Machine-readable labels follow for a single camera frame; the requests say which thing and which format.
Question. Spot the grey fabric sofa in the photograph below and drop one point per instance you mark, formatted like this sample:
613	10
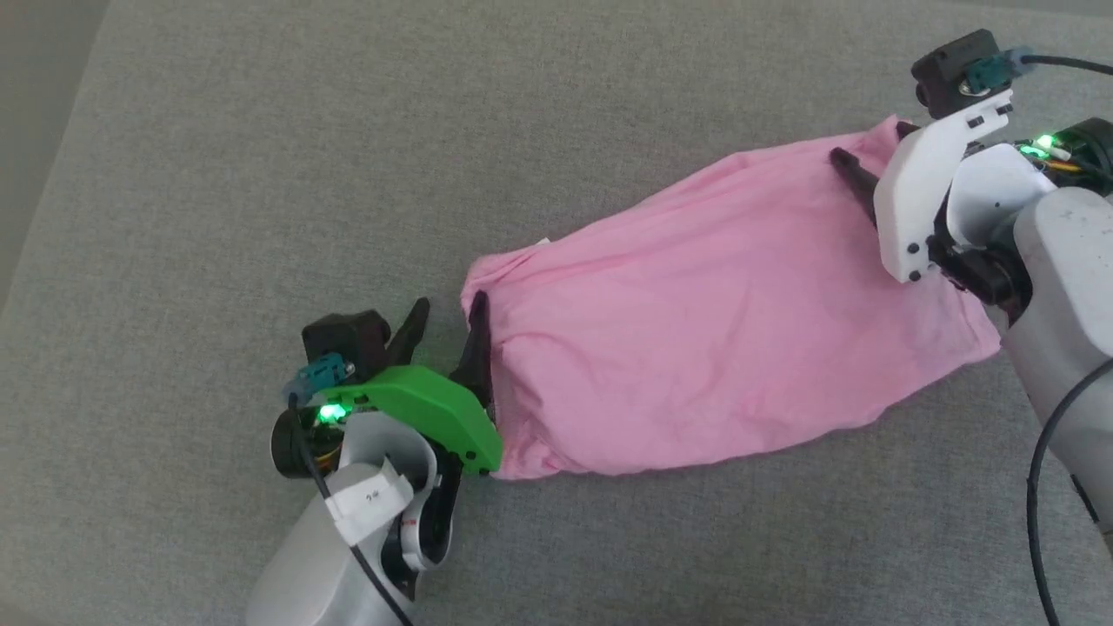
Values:
261	174

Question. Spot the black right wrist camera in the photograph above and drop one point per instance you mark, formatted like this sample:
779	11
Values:
956	69

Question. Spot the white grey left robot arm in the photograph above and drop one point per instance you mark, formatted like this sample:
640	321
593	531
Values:
348	539

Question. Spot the white paper label tag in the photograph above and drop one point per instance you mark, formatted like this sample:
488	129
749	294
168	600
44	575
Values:
369	502

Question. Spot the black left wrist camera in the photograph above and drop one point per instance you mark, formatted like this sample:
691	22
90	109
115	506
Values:
348	339

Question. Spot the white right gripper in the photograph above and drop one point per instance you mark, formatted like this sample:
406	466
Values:
922	183

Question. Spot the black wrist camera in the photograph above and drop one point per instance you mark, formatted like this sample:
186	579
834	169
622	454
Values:
956	69
348	339

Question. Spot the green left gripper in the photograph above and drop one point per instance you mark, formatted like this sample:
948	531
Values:
426	404

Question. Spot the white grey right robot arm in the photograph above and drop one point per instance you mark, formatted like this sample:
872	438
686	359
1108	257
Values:
1056	287

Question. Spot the pink cloth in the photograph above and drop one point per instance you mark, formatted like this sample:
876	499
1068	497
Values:
722	313

